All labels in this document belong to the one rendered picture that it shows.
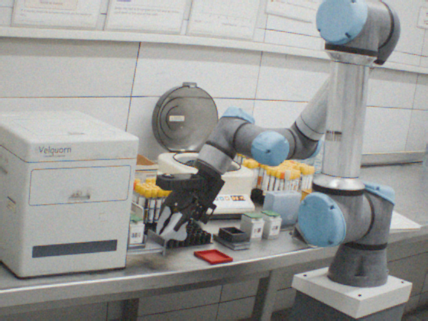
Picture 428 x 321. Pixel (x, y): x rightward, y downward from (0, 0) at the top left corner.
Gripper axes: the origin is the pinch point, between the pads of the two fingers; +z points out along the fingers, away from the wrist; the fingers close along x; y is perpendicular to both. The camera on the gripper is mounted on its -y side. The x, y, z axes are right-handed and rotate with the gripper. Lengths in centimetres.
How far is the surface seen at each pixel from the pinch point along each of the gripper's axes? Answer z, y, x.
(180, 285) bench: 7.0, 8.5, -5.5
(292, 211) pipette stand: -26, 44, 7
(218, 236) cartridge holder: -8.6, 21.8, 5.2
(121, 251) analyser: 6.8, -11.7, -4.5
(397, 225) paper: -41, 78, -7
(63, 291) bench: 21.1, -23.6, -8.5
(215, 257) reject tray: -3.4, 15.0, -4.2
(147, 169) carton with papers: -14.2, 7.0, 24.9
